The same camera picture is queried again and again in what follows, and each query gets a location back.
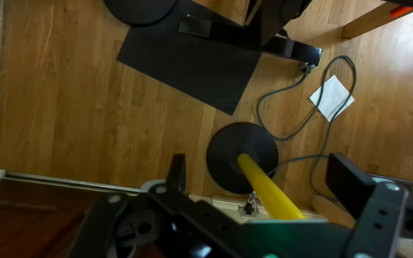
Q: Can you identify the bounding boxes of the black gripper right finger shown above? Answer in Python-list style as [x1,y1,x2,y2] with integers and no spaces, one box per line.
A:
[325,154,376,218]

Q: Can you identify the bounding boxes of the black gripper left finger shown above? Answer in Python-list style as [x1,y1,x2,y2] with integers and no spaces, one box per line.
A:
[166,154,186,192]

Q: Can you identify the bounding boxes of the dark brown wooden door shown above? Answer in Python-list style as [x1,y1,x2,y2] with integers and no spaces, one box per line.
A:
[0,179,128,258]

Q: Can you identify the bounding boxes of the white paper sheet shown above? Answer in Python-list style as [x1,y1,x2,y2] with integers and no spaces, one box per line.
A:
[310,76,354,122]

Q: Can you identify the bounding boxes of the black floor mat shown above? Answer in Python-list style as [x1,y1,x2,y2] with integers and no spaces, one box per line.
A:
[118,0,261,115]

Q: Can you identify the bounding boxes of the black round stanchion base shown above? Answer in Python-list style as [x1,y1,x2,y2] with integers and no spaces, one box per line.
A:
[103,0,176,26]

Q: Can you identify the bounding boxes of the yellow stanchion post near door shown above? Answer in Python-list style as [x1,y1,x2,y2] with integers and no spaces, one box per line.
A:
[205,121,307,222]

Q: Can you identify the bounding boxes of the black table leg frame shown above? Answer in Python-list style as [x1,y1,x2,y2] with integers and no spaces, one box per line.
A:
[178,0,323,68]

